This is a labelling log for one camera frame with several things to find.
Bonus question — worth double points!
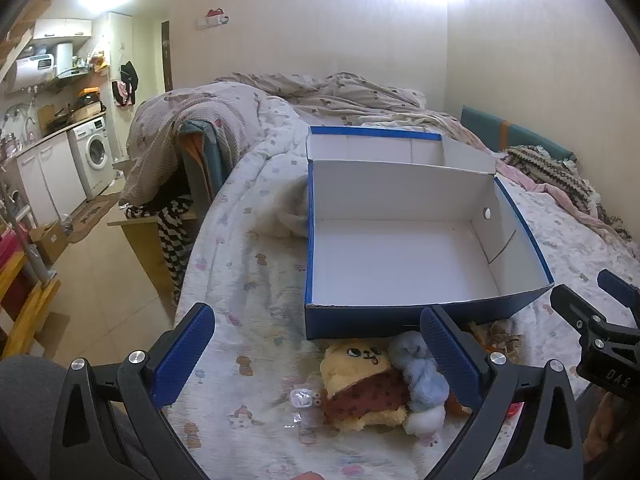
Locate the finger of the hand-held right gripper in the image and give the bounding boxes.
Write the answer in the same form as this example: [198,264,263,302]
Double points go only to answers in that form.
[549,284,608,333]
[597,269,640,312]

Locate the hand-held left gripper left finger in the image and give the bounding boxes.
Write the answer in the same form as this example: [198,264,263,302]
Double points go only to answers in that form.
[50,302,217,480]

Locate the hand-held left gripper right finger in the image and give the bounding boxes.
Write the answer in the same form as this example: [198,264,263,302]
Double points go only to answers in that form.
[420,303,584,480]

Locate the light blue plush toy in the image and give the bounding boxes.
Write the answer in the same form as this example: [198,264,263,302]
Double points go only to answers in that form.
[389,331,451,411]

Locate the yellow plush bear toy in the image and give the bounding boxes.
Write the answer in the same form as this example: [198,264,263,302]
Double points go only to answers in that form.
[320,338,416,433]

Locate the blue cardboard box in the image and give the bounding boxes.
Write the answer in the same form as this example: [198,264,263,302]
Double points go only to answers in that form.
[304,126,556,342]

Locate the person's right hand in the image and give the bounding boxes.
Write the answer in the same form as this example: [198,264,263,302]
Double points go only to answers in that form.
[582,391,623,462]

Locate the brown dried-flower clump toy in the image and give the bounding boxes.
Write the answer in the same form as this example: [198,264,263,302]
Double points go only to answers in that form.
[470,320,523,356]

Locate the white pompom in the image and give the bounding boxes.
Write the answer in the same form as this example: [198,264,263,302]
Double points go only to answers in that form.
[402,405,447,435]

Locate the printed white bedsheet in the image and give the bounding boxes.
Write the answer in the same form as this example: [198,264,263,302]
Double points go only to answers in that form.
[175,95,640,480]

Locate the zebra striped cloth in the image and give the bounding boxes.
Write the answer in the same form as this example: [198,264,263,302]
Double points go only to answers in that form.
[125,197,193,306]

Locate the wooden desk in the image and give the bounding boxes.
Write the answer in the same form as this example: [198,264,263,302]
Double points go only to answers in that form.
[107,207,198,311]

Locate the pink cloth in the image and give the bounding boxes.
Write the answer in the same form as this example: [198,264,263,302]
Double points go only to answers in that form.
[495,160,616,233]

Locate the patterned knit blanket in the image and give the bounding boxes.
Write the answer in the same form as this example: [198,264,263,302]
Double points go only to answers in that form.
[505,145,633,241]

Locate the yellow wooden rack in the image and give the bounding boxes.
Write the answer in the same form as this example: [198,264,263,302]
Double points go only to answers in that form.
[0,250,62,361]

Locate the brown door mat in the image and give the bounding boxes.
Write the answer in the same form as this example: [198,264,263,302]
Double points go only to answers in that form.
[65,192,123,243]

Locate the white fluffy cloth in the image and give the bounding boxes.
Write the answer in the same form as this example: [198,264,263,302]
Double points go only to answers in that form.
[257,176,311,239]

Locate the red storage bin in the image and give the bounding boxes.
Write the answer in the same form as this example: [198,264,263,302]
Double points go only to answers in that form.
[0,230,26,311]

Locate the teal headboard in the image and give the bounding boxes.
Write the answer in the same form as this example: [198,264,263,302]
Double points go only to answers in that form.
[460,105,576,161]

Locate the white washing machine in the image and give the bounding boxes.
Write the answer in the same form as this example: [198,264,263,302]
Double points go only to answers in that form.
[66,116,116,200]

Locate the white base cabinets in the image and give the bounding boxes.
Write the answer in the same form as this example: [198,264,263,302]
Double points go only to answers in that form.
[15,132,88,226]

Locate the black hanging bag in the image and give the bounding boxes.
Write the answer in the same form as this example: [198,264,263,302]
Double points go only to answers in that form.
[119,61,139,107]

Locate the range hood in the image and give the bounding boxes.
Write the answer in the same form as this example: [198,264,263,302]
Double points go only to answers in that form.
[54,42,93,81]

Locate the white water heater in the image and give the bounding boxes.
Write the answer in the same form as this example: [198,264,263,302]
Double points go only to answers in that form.
[5,55,56,93]

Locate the clear plastic keychain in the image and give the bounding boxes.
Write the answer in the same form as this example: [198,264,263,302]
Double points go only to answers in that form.
[287,385,323,411]

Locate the wall switch with red decor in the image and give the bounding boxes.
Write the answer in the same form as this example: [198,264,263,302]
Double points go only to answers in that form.
[196,7,231,28]

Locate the white wall cabinet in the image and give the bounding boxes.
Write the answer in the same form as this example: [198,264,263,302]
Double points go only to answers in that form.
[32,18,93,41]

